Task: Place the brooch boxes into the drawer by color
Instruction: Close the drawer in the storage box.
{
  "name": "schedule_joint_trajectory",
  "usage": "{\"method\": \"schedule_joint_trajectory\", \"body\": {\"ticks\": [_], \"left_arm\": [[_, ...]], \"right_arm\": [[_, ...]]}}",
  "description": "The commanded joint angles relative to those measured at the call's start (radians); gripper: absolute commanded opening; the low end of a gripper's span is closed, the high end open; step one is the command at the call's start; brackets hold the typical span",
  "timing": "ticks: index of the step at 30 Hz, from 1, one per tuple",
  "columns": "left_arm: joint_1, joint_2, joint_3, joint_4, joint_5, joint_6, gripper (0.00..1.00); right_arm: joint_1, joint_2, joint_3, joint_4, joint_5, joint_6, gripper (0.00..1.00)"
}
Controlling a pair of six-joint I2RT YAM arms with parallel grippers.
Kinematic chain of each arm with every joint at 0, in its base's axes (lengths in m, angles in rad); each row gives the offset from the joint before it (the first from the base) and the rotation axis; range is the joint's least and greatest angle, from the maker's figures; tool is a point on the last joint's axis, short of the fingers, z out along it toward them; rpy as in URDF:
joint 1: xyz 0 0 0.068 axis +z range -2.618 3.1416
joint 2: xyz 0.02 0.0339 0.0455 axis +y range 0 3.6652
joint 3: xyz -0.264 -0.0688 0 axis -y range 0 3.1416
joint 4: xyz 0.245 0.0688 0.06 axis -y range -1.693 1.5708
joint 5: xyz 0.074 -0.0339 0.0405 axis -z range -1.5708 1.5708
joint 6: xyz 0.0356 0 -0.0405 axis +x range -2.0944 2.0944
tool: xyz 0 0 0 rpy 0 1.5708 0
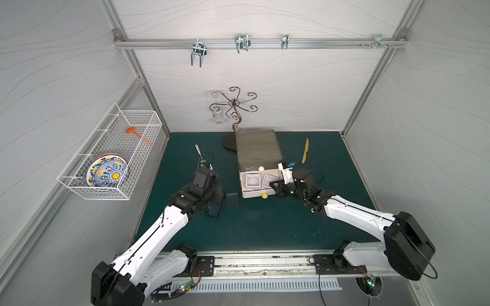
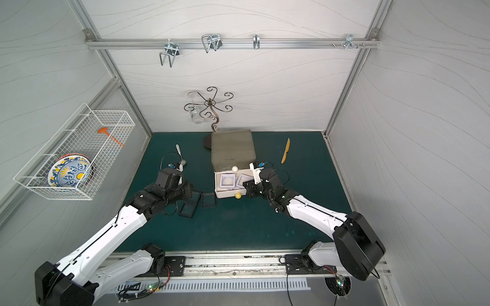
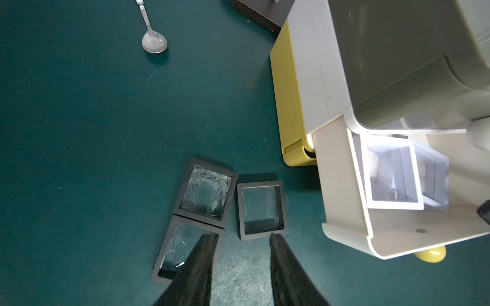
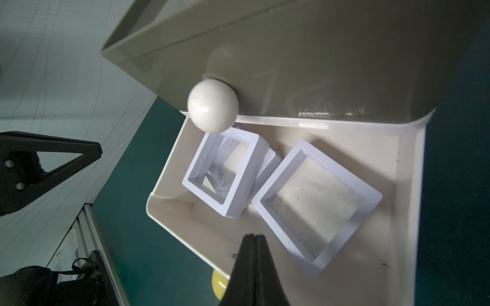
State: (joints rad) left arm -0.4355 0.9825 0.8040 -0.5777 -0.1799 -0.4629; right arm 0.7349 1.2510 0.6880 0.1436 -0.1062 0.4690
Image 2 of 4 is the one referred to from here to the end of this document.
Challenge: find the white brooch box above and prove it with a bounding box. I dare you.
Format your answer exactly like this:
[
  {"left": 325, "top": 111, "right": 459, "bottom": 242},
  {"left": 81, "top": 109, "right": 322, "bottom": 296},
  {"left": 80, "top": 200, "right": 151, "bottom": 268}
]
[
  {"left": 219, "top": 173, "right": 236, "bottom": 190},
  {"left": 236, "top": 173, "right": 255, "bottom": 189}
]

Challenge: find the white drawer with yellow knob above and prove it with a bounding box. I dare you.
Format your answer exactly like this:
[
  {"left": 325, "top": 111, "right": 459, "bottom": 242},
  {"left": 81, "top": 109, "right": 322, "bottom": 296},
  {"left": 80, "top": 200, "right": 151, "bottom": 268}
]
[{"left": 214, "top": 170, "right": 253, "bottom": 199}]

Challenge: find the olive green drawer cabinet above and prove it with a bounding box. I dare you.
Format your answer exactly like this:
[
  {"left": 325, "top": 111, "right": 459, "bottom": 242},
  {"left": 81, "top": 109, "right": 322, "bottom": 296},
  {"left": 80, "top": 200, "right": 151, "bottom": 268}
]
[{"left": 211, "top": 130, "right": 256, "bottom": 172}]

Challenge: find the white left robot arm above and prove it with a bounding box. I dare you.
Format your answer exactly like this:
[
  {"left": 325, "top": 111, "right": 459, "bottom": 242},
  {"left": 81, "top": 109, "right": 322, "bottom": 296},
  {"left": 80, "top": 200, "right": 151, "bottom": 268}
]
[{"left": 34, "top": 168, "right": 193, "bottom": 305}]

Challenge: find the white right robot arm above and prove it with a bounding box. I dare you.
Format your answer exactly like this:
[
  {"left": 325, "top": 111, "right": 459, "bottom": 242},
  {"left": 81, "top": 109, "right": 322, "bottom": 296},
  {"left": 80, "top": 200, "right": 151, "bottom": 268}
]
[{"left": 243, "top": 166, "right": 386, "bottom": 281}]

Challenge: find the black brooch box left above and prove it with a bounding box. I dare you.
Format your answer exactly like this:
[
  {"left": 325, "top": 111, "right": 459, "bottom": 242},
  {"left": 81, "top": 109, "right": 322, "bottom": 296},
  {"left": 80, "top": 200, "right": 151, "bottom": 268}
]
[{"left": 177, "top": 191, "right": 202, "bottom": 219}]

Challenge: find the metal spoon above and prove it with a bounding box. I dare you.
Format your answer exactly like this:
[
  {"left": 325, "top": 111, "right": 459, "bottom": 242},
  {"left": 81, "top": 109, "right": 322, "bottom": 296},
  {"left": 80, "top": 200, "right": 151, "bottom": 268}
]
[{"left": 176, "top": 144, "right": 187, "bottom": 166}]

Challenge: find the yellow wooden knife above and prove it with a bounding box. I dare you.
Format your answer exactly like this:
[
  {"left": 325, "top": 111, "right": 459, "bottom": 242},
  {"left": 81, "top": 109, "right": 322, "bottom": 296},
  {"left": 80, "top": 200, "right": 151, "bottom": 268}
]
[{"left": 281, "top": 138, "right": 290, "bottom": 164}]

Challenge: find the clear glass cup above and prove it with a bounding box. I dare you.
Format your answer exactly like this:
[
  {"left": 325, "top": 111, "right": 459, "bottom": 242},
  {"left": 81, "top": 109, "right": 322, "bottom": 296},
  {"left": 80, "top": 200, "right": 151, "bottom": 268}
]
[{"left": 185, "top": 91, "right": 204, "bottom": 124}]

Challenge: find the dark metal scroll stand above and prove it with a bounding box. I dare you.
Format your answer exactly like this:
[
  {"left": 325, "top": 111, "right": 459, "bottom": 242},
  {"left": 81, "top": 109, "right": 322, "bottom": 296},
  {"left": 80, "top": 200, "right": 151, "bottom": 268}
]
[{"left": 183, "top": 86, "right": 234, "bottom": 150}]

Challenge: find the blue yellow patterned plate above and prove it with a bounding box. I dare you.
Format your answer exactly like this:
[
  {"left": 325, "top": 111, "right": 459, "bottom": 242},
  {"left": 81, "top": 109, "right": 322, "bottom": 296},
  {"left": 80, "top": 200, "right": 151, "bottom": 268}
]
[{"left": 47, "top": 154, "right": 93, "bottom": 187}]

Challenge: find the metal hook left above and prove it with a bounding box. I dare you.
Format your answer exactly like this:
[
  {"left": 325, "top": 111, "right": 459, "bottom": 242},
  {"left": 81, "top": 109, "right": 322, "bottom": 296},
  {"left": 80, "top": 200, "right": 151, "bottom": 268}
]
[{"left": 159, "top": 40, "right": 180, "bottom": 68}]

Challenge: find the metal hook small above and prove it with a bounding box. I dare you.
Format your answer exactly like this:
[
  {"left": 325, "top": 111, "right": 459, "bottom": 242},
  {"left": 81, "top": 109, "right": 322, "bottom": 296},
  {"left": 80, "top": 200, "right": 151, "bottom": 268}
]
[{"left": 253, "top": 34, "right": 260, "bottom": 50}]

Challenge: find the metal hook centre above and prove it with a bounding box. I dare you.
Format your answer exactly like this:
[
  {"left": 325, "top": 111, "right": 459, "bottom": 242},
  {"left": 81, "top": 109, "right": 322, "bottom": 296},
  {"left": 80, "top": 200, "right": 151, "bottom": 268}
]
[{"left": 201, "top": 34, "right": 223, "bottom": 54}]

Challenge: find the metal hook right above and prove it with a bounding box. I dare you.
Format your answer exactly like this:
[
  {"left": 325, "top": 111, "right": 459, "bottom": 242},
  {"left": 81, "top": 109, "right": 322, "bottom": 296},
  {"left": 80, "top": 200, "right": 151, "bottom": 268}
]
[{"left": 332, "top": 34, "right": 366, "bottom": 50}]

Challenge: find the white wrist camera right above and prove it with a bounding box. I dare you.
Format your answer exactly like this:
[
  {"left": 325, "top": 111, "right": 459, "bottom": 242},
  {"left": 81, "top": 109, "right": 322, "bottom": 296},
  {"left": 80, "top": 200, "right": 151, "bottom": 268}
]
[{"left": 250, "top": 162, "right": 265, "bottom": 185}]

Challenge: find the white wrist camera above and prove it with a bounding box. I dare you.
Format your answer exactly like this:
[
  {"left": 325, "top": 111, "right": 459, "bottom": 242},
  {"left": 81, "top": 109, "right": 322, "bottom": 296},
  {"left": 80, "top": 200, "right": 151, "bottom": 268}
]
[
  {"left": 168, "top": 161, "right": 184, "bottom": 172},
  {"left": 250, "top": 162, "right": 265, "bottom": 185}
]

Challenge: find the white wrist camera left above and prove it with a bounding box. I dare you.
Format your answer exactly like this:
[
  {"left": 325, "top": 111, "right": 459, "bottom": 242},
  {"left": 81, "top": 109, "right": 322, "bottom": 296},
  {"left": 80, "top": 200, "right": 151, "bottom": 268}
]
[{"left": 168, "top": 161, "right": 184, "bottom": 172}]

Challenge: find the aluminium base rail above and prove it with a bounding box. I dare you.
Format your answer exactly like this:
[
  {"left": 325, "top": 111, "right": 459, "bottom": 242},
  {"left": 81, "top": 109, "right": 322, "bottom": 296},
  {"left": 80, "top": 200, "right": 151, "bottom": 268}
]
[{"left": 76, "top": 249, "right": 384, "bottom": 280}]

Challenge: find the white wire basket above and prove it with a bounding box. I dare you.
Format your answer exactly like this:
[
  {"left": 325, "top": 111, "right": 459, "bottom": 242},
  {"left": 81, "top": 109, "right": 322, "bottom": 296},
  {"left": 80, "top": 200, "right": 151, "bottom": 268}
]
[{"left": 14, "top": 103, "right": 135, "bottom": 201}]

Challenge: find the aluminium top rail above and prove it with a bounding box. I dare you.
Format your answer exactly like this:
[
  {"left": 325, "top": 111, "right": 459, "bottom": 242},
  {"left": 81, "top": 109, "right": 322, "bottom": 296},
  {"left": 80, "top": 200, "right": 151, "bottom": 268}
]
[{"left": 85, "top": 31, "right": 381, "bottom": 51}]

